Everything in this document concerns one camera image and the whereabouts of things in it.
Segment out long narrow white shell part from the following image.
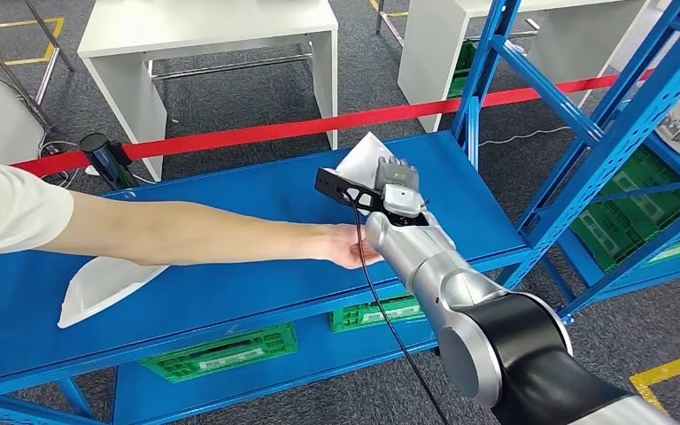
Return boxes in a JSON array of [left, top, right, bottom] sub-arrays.
[[57, 256, 170, 329]]

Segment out person's hand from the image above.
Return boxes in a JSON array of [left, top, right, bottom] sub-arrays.
[[316, 222, 385, 271]]

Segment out chrome tube frame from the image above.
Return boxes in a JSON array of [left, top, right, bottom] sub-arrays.
[[0, 0, 75, 130]]

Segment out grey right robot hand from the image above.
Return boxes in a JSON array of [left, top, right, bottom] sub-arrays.
[[373, 155, 421, 195]]

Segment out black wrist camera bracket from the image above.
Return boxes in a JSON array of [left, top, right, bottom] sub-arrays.
[[314, 166, 385, 215]]

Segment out white table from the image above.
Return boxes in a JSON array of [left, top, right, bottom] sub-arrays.
[[77, 0, 340, 183], [398, 0, 649, 133]]

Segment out red barrier belt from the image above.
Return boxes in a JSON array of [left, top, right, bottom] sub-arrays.
[[122, 67, 655, 162], [11, 151, 92, 178]]

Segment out tangled floor cables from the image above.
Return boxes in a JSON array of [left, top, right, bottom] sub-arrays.
[[37, 140, 86, 189]]

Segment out black barrier post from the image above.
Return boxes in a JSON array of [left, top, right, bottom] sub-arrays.
[[79, 133, 139, 190]]

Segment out broad white shell part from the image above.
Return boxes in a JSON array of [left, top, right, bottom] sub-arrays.
[[335, 131, 397, 183]]

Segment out yellow floor tape outline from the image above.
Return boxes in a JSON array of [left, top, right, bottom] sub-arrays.
[[630, 345, 680, 414]]

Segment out yellow floor tape strip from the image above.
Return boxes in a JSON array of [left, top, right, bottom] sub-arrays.
[[369, 0, 410, 18]]

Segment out green plastic crate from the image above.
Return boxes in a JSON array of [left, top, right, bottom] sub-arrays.
[[140, 322, 299, 384], [448, 41, 477, 98], [328, 293, 426, 334], [571, 202, 680, 274], [595, 145, 680, 236]]

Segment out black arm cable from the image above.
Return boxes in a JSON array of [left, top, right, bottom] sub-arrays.
[[348, 199, 450, 425]]

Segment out blue steel shelf rack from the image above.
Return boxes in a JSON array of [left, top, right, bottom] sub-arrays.
[[0, 0, 680, 425], [557, 126, 680, 324]]

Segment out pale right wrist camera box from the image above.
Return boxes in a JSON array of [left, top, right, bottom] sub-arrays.
[[382, 183, 424, 220]]

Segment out white floor cable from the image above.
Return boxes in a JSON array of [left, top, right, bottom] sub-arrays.
[[479, 124, 573, 148]]

